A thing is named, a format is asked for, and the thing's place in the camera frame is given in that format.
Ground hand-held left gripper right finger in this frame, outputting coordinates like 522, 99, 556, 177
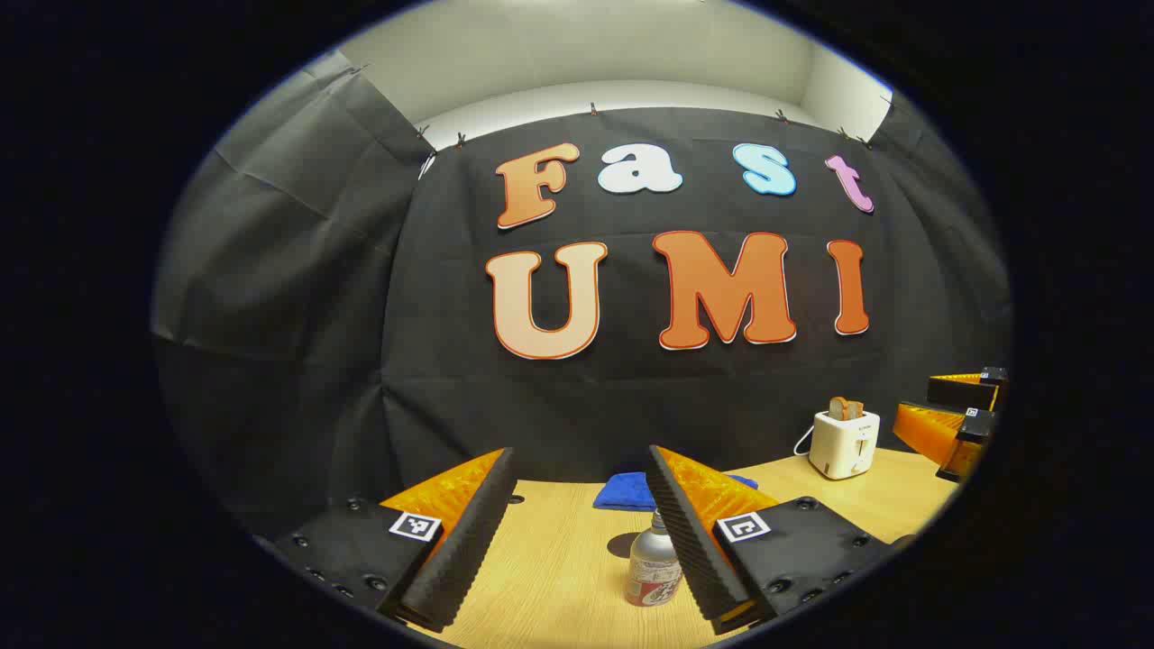
647, 444, 902, 636

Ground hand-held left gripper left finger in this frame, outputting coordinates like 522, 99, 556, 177
270, 446, 520, 634

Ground silver water bottle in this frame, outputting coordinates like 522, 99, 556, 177
624, 509, 683, 608

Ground blue folded towel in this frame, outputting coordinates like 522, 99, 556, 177
592, 471, 760, 513

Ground white toaster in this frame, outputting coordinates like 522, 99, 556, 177
809, 410, 882, 480

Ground black backdrop cloth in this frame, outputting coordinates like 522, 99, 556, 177
151, 50, 1015, 542

